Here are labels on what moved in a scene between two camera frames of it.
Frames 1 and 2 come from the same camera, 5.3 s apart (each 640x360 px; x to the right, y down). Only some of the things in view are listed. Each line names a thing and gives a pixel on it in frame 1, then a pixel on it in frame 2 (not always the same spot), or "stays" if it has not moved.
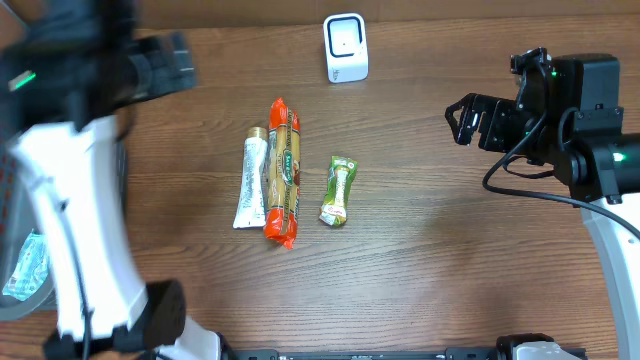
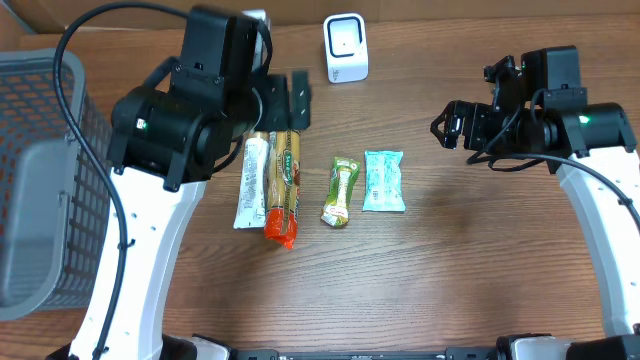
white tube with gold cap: x=251 y=205 stays
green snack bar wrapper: x=341 y=175 stays
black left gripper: x=163 y=62 -> x=282 y=103
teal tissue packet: x=32 y=270 -> x=383 y=184
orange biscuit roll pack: x=284 y=174 stays
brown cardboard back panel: x=311 y=14 stays
